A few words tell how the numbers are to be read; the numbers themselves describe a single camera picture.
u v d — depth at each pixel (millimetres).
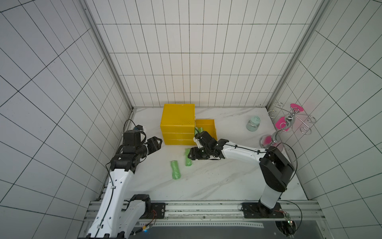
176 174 832
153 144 644
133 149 536
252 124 1020
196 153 760
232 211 742
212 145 672
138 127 663
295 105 869
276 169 462
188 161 872
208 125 1106
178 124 816
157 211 726
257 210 651
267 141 1055
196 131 783
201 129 1010
